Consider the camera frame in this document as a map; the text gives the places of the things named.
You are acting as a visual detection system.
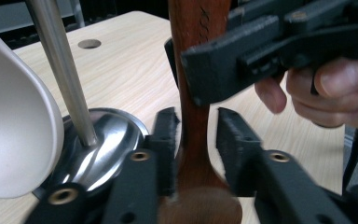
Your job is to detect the dark wooden spoon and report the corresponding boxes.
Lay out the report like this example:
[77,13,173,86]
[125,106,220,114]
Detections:
[158,0,244,224]

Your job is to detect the white metal desk frame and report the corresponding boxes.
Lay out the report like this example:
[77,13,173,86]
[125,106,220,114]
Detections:
[0,0,87,35]

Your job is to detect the metal utensil rack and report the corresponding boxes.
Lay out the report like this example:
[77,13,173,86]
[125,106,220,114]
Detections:
[24,0,151,202]

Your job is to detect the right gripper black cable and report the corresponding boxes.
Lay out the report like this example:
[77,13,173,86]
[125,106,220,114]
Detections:
[341,128,358,194]

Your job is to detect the white ladle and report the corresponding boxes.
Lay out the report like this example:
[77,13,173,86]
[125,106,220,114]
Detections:
[0,17,65,200]

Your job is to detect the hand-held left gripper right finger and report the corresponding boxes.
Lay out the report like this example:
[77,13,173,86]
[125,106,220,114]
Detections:
[216,107,264,197]

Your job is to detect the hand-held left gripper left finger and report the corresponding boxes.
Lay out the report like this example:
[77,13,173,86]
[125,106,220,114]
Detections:
[144,106,181,197]

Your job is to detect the round grey table grommet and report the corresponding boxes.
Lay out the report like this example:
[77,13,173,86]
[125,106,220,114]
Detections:
[77,38,103,50]

